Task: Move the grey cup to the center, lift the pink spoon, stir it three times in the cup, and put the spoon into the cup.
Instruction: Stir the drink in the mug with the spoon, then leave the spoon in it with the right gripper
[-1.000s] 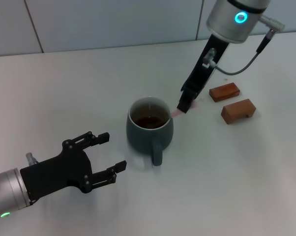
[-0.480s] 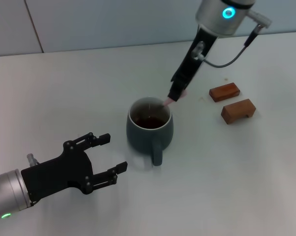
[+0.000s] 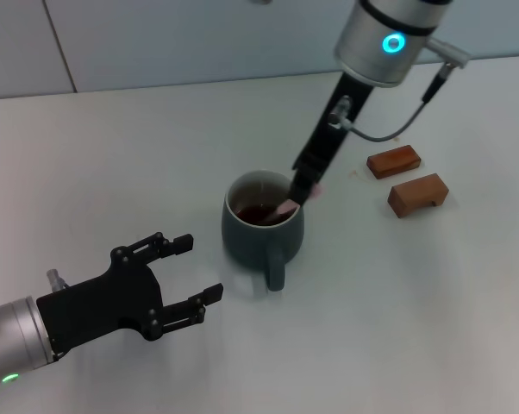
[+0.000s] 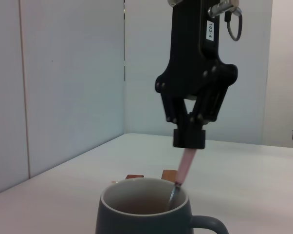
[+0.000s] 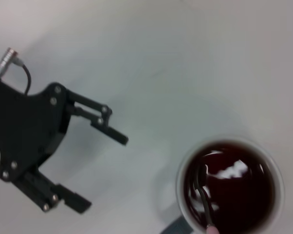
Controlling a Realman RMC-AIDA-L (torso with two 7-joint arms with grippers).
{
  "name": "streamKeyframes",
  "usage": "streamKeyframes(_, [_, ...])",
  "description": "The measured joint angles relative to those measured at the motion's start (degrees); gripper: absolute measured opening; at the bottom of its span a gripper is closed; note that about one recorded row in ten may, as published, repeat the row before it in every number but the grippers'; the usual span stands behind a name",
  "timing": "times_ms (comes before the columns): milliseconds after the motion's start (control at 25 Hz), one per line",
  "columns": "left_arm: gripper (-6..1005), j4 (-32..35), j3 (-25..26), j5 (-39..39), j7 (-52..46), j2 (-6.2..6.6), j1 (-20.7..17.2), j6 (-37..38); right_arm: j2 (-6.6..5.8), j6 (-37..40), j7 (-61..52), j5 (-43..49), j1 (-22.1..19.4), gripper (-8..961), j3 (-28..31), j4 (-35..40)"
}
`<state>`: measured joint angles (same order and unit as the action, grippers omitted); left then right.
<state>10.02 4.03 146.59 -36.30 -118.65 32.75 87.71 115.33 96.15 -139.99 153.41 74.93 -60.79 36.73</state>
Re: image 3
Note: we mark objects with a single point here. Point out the dark coffee liquid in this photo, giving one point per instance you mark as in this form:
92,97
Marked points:
253,215

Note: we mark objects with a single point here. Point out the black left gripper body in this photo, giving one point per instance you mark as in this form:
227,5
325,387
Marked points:
108,302

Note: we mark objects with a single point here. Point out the notched light wooden block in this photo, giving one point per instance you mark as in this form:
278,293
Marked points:
414,194

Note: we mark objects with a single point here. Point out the grey ceramic cup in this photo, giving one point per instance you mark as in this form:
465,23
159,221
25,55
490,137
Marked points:
242,241

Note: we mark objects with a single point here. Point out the flat reddish wooden block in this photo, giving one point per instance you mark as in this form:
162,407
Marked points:
393,161

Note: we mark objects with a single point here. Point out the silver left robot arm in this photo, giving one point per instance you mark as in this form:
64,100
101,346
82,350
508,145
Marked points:
14,336

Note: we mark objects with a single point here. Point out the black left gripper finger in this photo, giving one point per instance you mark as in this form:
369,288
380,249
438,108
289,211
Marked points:
182,242
201,299

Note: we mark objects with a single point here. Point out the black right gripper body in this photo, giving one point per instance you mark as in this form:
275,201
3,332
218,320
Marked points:
324,146

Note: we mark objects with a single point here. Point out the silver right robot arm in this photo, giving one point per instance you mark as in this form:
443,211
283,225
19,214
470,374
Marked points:
367,39

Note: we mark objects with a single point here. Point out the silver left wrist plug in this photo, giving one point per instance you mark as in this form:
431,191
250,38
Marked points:
56,279

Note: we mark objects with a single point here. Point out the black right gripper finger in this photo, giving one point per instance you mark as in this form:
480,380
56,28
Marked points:
302,187

